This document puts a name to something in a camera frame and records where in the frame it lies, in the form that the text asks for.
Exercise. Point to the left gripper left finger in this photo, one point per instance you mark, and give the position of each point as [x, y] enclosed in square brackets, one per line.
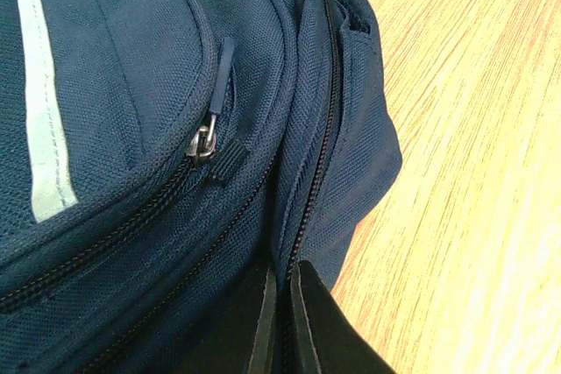
[242, 341]

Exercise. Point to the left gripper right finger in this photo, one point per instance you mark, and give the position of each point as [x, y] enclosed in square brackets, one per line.
[321, 338]

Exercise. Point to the navy blue student backpack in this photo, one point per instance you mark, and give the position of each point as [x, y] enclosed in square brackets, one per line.
[154, 151]

